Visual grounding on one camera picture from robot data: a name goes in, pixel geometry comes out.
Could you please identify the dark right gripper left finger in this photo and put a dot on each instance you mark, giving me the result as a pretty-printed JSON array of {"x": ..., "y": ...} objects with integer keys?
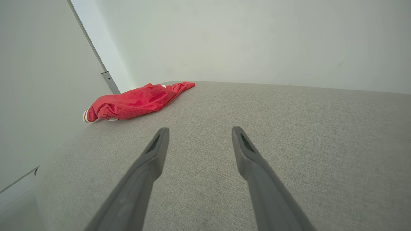
[{"x": 138, "y": 186}]

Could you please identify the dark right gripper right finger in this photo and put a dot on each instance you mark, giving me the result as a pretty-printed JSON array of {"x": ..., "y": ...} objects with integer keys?
[{"x": 266, "y": 192}]

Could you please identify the red basketball jersey white trim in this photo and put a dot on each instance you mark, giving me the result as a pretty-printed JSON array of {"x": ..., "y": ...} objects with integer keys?
[{"x": 135, "y": 101}]

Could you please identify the white wall baseboard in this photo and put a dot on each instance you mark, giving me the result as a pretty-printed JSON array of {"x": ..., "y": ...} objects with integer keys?
[{"x": 16, "y": 195}]

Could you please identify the grey metal wall strip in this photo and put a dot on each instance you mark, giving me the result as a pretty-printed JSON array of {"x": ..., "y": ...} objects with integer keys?
[{"x": 96, "y": 54}]

